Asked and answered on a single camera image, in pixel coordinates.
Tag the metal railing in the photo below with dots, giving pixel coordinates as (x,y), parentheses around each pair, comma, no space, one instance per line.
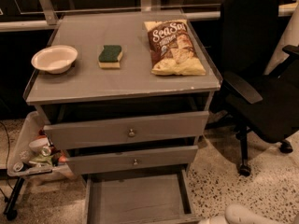
(30,15)

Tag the grey top drawer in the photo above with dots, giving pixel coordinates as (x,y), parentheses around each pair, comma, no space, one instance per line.
(129,130)

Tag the brown chips bag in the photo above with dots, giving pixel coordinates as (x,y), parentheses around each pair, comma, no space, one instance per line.
(171,49)

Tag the green yellow sponge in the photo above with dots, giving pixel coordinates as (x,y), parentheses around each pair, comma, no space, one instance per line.
(110,56)

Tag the white bowl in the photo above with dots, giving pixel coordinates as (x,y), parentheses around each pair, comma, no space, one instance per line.
(54,59)

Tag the clear plastic trash bin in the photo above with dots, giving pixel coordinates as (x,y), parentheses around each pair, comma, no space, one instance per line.
(27,161)

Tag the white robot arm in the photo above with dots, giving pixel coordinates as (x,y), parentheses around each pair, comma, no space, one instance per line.
(238,214)

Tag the grey drawer cabinet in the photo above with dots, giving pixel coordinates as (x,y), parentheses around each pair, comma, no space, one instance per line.
(88,92)

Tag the black office chair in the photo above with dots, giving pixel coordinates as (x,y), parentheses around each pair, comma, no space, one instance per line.
(260,103)

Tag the grey middle drawer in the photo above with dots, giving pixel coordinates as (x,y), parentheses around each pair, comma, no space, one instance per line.
(130,160)

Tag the black stand leg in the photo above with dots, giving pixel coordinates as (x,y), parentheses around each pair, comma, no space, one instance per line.
(10,212)

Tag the grey drawer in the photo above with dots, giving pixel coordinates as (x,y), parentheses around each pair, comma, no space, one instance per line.
(142,196)
(130,160)
(129,130)

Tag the grey bottom drawer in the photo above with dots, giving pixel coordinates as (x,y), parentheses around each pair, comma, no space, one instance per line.
(142,196)

